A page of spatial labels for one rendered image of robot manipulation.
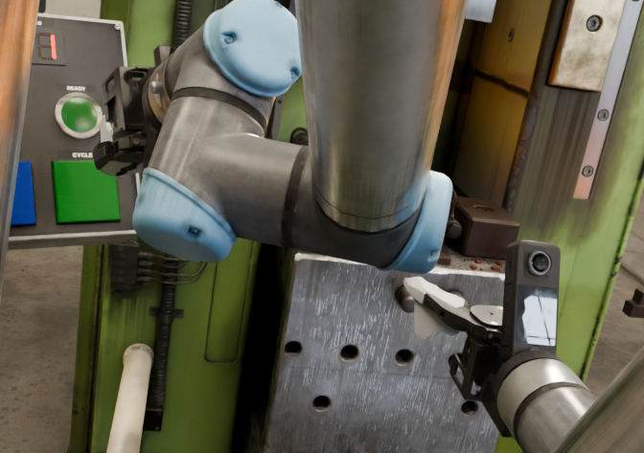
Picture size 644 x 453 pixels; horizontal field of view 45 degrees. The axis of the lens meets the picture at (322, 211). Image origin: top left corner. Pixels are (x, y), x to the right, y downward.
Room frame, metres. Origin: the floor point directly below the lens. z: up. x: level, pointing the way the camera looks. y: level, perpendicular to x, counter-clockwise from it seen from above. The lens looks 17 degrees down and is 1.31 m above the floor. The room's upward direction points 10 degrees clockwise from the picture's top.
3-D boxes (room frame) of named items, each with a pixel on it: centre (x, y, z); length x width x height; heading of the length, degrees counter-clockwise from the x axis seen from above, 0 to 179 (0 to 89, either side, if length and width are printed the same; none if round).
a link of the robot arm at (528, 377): (0.60, -0.22, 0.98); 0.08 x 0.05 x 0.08; 101
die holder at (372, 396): (1.34, -0.11, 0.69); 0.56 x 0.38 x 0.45; 11
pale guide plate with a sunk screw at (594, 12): (1.30, -0.38, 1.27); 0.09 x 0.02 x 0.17; 101
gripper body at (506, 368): (0.68, -0.20, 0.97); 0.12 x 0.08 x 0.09; 11
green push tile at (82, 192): (0.88, 0.29, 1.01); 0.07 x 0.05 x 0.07; 126
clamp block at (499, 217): (1.20, -0.26, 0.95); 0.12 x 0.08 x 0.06; 11
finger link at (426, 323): (0.76, -0.13, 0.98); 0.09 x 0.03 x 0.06; 47
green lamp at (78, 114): (0.92, 0.31, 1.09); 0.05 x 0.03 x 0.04; 101
